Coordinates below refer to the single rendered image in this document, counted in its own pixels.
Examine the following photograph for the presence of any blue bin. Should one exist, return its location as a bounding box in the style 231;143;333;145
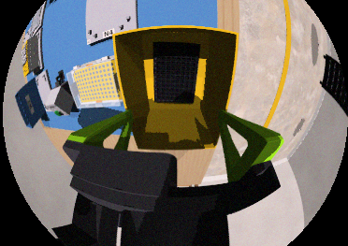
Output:
15;78;46;129

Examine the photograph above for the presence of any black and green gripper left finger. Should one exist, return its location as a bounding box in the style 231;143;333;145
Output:
68;109;134;151

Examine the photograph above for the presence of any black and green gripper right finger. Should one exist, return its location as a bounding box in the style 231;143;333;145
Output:
218;109;284;182

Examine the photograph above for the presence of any blue bench mat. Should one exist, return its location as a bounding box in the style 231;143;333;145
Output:
26;0;218;131

